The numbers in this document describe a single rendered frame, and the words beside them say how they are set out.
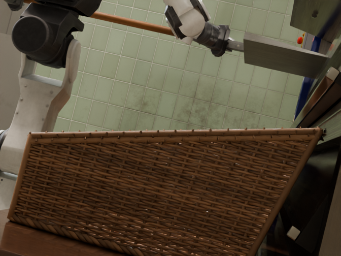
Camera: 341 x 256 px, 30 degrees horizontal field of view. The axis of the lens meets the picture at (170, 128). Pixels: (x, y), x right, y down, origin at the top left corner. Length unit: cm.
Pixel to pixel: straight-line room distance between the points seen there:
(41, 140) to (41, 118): 95
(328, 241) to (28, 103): 130
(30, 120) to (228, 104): 190
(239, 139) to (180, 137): 9
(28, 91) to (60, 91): 10
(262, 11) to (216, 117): 67
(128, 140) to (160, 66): 279
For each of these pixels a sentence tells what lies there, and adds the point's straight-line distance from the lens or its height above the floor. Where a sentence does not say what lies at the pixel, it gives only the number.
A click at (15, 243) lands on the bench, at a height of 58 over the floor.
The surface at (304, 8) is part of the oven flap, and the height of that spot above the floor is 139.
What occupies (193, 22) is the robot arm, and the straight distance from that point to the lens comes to 205.
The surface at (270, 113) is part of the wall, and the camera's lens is 374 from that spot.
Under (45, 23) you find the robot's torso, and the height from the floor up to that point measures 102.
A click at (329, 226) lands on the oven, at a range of 96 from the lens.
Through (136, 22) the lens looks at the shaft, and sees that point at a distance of 256.
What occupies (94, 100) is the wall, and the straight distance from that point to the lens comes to 388.
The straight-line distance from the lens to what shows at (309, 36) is 345.
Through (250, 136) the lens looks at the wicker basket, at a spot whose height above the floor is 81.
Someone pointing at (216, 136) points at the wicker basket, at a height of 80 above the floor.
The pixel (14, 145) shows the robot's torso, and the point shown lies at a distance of 202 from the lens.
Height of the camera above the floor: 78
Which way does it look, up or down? 1 degrees up
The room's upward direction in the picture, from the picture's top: 14 degrees clockwise
